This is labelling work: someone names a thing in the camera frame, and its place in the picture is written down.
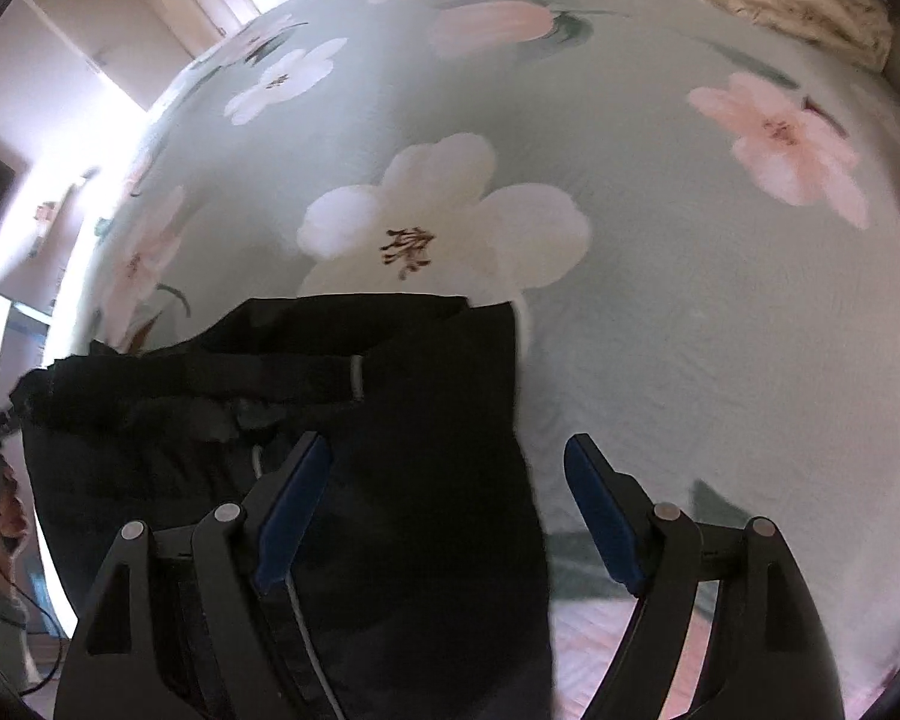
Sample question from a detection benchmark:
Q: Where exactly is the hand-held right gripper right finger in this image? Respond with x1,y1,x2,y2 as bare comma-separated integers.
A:
562,433,847,720

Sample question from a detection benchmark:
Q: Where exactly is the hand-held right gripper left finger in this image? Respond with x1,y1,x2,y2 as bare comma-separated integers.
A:
54,431,335,720

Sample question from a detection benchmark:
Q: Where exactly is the black jacket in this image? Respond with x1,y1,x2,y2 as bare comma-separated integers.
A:
7,295,557,720

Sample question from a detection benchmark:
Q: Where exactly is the bed with floral sheet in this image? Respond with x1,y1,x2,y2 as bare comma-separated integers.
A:
45,0,900,720

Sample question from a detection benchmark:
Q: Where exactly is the white door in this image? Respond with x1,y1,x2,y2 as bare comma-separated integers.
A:
15,0,265,115

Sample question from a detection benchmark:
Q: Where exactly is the black cable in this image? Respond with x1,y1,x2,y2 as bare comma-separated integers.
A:
0,532,70,700

